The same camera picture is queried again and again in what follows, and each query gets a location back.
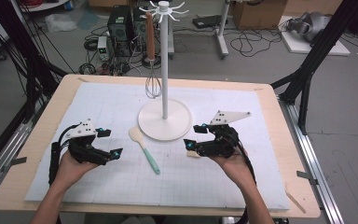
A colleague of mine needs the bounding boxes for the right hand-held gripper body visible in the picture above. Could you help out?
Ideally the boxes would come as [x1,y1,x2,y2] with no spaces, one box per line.
[195,110,252,158]

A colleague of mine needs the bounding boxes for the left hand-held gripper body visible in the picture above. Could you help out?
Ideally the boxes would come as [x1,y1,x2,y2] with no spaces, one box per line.
[64,118,111,166]

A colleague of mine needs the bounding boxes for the cream spatula with mint handle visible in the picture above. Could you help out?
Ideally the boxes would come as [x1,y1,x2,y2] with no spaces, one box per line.
[128,125,161,175]

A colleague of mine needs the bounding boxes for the white utensil stand with hooks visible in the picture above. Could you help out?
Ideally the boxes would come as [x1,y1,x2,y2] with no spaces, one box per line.
[137,0,194,142]

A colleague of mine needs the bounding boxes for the wire whisk with wooden handle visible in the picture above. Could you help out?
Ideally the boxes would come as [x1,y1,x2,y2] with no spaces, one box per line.
[145,11,163,100]

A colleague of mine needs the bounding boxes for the person's right hand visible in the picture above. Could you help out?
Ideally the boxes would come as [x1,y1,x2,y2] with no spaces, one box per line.
[208,147,252,189]

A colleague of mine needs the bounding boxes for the person's left hand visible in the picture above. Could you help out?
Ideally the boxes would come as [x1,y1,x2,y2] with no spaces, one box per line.
[55,152,100,192]

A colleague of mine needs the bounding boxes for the white grid mat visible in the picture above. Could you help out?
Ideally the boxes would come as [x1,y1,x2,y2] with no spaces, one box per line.
[24,81,291,210]

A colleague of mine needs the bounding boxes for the wooden table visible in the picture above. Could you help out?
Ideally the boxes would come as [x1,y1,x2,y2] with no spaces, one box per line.
[0,74,322,218]

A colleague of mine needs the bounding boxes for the small white power supply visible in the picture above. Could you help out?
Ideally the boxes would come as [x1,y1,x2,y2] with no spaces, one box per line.
[97,35,110,62]

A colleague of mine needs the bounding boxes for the thin wooden stick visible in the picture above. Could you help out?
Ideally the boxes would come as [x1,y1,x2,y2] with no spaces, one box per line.
[284,183,307,215]

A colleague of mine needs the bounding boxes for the white metal stand leg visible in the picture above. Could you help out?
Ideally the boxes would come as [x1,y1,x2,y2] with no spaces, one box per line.
[215,0,231,60]

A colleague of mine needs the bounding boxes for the black computer tower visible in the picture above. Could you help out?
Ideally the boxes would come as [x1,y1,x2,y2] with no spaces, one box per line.
[106,5,138,58]

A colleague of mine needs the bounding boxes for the black flat device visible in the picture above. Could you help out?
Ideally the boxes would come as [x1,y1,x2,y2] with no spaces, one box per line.
[192,14,223,30]

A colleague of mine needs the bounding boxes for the clear plastic bag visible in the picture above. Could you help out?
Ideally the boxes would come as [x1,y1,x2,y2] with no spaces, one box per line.
[45,12,78,34]

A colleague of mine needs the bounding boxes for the cardboard box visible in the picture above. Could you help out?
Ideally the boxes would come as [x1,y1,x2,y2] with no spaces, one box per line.
[231,0,288,31]

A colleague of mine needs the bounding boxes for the white flat board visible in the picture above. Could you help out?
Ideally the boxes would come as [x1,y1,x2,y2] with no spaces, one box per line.
[278,15,351,57]

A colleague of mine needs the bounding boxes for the white round table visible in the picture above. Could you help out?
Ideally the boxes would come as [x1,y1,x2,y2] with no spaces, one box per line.
[20,0,73,13]

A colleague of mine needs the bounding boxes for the grey headset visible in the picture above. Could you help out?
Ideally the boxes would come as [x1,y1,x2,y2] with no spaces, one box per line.
[285,11,332,43]

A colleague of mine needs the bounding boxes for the left hand-held gripper black cable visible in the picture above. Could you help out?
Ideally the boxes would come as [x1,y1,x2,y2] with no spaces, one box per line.
[48,123,82,187]

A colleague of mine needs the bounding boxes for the hand-held gripper black cable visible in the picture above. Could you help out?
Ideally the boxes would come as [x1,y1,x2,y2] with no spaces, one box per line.
[229,127,258,224]
[48,123,82,187]

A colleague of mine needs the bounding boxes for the right hand-held gripper black cable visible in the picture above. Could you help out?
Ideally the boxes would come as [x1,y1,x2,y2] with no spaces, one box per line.
[229,127,258,224]

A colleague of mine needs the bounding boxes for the grey bracket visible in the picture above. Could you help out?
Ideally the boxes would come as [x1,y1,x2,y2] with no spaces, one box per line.
[1,156,28,173]
[296,170,319,186]

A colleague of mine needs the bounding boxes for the aluminium rail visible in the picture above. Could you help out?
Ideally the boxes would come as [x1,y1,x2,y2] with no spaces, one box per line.
[278,96,346,224]
[0,102,45,203]

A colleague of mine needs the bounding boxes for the black floor cables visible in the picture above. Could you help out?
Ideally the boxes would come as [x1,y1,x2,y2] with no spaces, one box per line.
[229,27,282,58]

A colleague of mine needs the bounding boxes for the black frame post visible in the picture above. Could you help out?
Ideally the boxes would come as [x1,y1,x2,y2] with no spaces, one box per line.
[0,0,68,120]
[269,0,358,135]

